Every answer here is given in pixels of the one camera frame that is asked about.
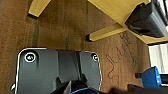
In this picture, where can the blue bowl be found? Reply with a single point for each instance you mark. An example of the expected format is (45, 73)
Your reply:
(152, 77)

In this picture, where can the yellow air hockey table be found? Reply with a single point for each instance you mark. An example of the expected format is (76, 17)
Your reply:
(113, 8)

